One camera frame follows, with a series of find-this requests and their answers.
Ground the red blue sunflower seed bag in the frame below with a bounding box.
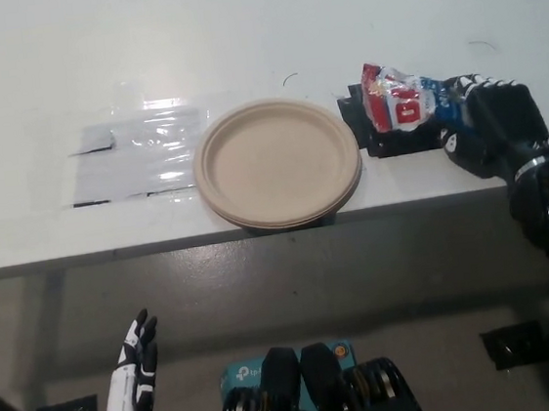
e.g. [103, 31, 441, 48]
[357, 52, 474, 138]

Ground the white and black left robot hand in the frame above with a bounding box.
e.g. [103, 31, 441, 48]
[87, 307, 168, 411]

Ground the teal tp-link box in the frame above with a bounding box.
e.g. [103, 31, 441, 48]
[218, 338, 360, 411]

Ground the beige paper plate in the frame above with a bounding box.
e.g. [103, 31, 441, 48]
[186, 88, 367, 227]
[207, 166, 370, 236]

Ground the clear plastic taped sheet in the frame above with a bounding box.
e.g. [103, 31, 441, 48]
[63, 104, 215, 208]

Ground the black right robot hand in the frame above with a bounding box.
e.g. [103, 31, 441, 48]
[432, 65, 549, 184]

